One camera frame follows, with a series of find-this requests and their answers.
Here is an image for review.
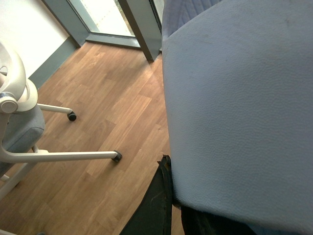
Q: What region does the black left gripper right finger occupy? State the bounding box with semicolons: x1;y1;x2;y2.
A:
181;206;255;235

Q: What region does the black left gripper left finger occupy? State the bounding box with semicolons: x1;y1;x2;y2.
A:
120;155;173;235

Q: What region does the white slide sandal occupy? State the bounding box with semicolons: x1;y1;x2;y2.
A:
162;0;313;235

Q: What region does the white office chair grey seat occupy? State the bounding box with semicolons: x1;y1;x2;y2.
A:
0;42;122;198

